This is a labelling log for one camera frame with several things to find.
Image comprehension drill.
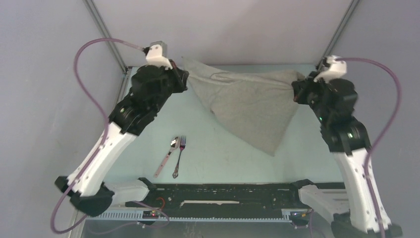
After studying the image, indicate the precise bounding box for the aluminium frame post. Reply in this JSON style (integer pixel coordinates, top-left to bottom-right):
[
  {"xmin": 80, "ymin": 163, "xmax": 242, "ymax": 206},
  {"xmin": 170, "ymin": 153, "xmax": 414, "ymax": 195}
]
[
  {"xmin": 82, "ymin": 0, "xmax": 127, "ymax": 73},
  {"xmin": 315, "ymin": 0, "xmax": 362, "ymax": 69}
]

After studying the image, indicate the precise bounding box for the right aluminium frame post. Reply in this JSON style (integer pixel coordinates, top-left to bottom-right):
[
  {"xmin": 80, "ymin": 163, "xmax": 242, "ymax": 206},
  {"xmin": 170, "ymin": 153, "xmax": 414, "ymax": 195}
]
[{"xmin": 315, "ymin": 0, "xmax": 362, "ymax": 69}]

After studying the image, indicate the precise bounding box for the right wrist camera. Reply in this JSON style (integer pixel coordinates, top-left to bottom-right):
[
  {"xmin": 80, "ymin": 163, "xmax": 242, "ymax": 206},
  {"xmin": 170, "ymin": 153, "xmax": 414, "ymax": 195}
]
[{"xmin": 314, "ymin": 55, "xmax": 347, "ymax": 82}]

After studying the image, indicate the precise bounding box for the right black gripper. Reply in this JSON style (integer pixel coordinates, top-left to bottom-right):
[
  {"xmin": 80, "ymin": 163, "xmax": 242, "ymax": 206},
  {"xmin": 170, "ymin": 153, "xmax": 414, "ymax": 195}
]
[{"xmin": 291, "ymin": 71, "xmax": 331, "ymax": 124}]

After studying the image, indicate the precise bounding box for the silver spoon pink handle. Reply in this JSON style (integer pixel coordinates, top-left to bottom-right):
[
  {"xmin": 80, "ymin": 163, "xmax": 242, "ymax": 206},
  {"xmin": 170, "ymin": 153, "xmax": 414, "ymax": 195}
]
[{"xmin": 154, "ymin": 136, "xmax": 181, "ymax": 178}]

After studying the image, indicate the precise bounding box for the white cable duct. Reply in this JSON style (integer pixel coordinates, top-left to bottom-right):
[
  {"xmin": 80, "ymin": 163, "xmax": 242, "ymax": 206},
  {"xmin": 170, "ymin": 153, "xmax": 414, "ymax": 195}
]
[{"xmin": 87, "ymin": 209, "xmax": 309, "ymax": 223}]

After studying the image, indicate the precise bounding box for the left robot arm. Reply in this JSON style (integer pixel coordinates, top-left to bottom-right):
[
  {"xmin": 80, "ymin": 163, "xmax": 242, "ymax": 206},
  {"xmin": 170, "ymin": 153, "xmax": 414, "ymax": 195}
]
[{"xmin": 55, "ymin": 65, "xmax": 189, "ymax": 217}]

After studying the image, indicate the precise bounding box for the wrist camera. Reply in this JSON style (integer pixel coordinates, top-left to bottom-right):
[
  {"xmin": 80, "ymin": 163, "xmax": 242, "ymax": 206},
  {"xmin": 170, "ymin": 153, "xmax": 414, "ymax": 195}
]
[
  {"xmin": 144, "ymin": 41, "xmax": 173, "ymax": 70},
  {"xmin": 314, "ymin": 55, "xmax": 347, "ymax": 82}
]

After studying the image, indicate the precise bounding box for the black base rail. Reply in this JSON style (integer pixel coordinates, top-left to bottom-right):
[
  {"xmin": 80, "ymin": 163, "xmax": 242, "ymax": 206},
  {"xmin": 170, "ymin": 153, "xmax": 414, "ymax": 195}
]
[{"xmin": 142, "ymin": 183, "xmax": 309, "ymax": 217}]

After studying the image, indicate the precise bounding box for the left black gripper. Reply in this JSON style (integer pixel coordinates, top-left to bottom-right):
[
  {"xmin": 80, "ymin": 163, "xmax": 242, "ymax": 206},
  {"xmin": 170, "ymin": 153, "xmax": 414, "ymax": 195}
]
[{"xmin": 151, "ymin": 59, "xmax": 189, "ymax": 113}]

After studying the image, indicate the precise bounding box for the left aluminium frame post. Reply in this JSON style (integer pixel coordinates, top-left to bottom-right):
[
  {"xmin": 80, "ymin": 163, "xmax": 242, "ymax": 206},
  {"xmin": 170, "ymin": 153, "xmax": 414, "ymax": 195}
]
[{"xmin": 82, "ymin": 0, "xmax": 127, "ymax": 73}]

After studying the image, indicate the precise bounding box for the iridescent fork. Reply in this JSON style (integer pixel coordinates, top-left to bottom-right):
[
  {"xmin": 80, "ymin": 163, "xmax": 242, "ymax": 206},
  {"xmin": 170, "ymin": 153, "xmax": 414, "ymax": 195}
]
[{"xmin": 172, "ymin": 135, "xmax": 186, "ymax": 179}]

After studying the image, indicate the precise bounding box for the grey cloth napkin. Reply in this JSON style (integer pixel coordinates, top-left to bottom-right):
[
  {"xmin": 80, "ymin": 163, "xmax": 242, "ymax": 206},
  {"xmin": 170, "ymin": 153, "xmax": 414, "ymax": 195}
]
[{"xmin": 183, "ymin": 58, "xmax": 305, "ymax": 156}]

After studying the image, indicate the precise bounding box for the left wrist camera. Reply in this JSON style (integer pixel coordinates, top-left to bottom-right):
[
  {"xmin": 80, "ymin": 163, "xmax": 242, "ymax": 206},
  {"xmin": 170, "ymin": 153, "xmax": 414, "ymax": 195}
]
[{"xmin": 144, "ymin": 41, "xmax": 173, "ymax": 70}]

